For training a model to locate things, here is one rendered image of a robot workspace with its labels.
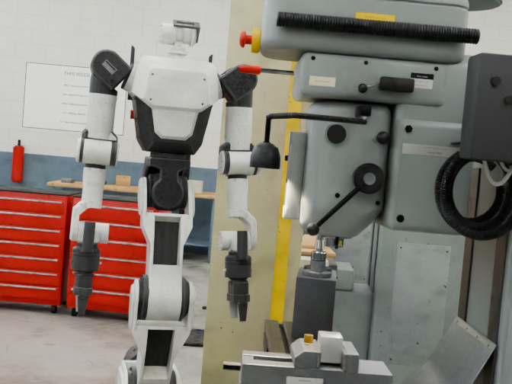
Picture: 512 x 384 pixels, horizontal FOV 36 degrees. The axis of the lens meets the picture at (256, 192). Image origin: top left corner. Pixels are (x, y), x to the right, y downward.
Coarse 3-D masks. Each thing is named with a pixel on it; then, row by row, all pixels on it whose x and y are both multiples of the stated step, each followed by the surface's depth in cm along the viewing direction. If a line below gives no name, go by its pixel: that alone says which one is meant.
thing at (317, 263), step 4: (312, 256) 238; (316, 256) 237; (320, 256) 237; (324, 256) 238; (312, 260) 238; (316, 260) 237; (320, 260) 237; (324, 260) 238; (312, 264) 238; (316, 264) 237; (320, 264) 237; (324, 264) 238; (312, 268) 238; (316, 268) 237; (320, 268) 237; (324, 268) 238; (316, 272) 237; (320, 272) 237; (324, 272) 238
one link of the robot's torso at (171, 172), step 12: (156, 156) 252; (168, 156) 251; (144, 168) 265; (156, 168) 270; (168, 168) 250; (180, 168) 251; (168, 180) 250; (156, 192) 250; (168, 192) 251; (180, 192) 252; (156, 204) 251; (168, 204) 251
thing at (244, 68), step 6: (240, 66) 197; (246, 66) 197; (252, 66) 197; (258, 66) 197; (246, 72) 198; (252, 72) 197; (258, 72) 197; (264, 72) 198; (270, 72) 198; (276, 72) 198; (282, 72) 198; (288, 72) 198
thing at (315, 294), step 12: (300, 276) 236; (312, 276) 235; (324, 276) 236; (300, 288) 234; (312, 288) 234; (324, 288) 234; (300, 300) 234; (312, 300) 234; (324, 300) 234; (300, 312) 235; (312, 312) 234; (324, 312) 234; (300, 324) 235; (312, 324) 234; (324, 324) 234; (300, 336) 235
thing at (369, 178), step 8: (360, 168) 177; (368, 168) 177; (376, 168) 177; (360, 176) 177; (368, 176) 177; (376, 176) 177; (384, 176) 178; (360, 184) 177; (368, 184) 177; (376, 184) 177; (352, 192) 177; (368, 192) 178; (344, 200) 177; (336, 208) 177; (328, 216) 177; (312, 224) 177; (320, 224) 177; (312, 232) 177
